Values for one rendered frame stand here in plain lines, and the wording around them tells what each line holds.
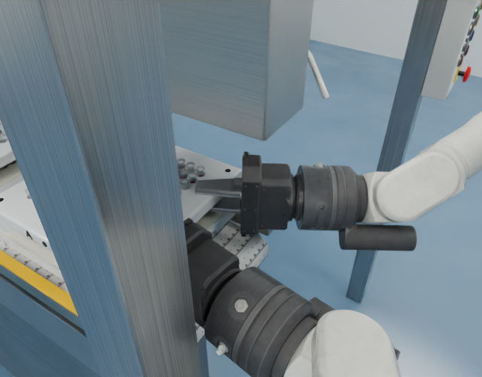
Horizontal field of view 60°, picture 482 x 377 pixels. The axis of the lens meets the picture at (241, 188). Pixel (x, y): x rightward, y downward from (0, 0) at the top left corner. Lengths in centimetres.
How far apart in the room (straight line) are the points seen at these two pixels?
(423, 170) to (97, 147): 44
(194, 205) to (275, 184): 11
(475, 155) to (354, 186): 17
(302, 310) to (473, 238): 175
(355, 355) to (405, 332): 130
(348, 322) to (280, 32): 29
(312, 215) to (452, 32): 68
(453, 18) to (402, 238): 63
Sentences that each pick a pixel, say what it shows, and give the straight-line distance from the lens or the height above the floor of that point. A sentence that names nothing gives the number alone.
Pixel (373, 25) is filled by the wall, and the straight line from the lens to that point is 399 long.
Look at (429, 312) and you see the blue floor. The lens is 174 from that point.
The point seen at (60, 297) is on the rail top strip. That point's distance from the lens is 58.
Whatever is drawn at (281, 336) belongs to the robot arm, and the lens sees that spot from 38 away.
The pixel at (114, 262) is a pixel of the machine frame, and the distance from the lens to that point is 23.
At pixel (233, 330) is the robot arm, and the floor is 96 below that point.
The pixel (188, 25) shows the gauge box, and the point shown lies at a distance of 49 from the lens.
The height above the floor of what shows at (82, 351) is 77.
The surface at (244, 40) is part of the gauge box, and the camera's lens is 45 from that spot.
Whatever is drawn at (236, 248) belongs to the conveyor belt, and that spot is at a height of 83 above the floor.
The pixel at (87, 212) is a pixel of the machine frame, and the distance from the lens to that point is 21.
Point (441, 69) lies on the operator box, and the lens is 113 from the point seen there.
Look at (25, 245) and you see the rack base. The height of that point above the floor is 91.
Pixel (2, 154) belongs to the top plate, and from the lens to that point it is 83.
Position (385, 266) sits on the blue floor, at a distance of 183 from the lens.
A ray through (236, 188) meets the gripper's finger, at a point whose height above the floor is 96.
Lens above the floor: 129
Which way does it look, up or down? 38 degrees down
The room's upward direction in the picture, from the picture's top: straight up
